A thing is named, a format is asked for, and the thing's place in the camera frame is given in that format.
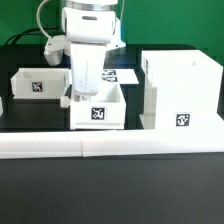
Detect white front drawer tray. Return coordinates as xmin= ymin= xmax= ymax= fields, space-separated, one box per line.
xmin=60 ymin=81 xmax=126 ymax=130

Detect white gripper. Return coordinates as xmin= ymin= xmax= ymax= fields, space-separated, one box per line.
xmin=62 ymin=7 xmax=116 ymax=96

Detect white front barrier rail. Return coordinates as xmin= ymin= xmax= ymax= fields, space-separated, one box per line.
xmin=0 ymin=128 xmax=224 ymax=159

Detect white marker sheet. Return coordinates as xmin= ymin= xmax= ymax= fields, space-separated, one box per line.
xmin=102 ymin=69 xmax=139 ymax=85

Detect white drawer tray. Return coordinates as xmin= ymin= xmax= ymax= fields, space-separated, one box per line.
xmin=11 ymin=68 xmax=70 ymax=99
xmin=60 ymin=81 xmax=126 ymax=130

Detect white left edge block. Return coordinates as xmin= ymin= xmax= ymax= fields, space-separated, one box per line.
xmin=0 ymin=97 xmax=3 ymax=117

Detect black cables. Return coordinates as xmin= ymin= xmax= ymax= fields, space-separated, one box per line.
xmin=4 ymin=0 xmax=68 ymax=48

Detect white drawer cabinet box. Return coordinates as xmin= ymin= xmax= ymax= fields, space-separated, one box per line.
xmin=140 ymin=50 xmax=224 ymax=129

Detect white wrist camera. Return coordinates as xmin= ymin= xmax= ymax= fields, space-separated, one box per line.
xmin=44 ymin=35 xmax=70 ymax=66

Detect white rear drawer tray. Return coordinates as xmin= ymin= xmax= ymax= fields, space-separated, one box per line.
xmin=11 ymin=68 xmax=70 ymax=99

